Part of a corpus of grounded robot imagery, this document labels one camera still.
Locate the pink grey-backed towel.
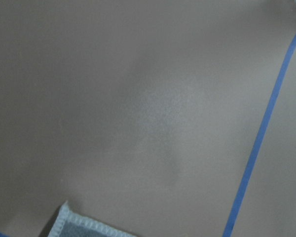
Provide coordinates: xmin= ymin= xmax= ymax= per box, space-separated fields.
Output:
xmin=48 ymin=202 xmax=133 ymax=237

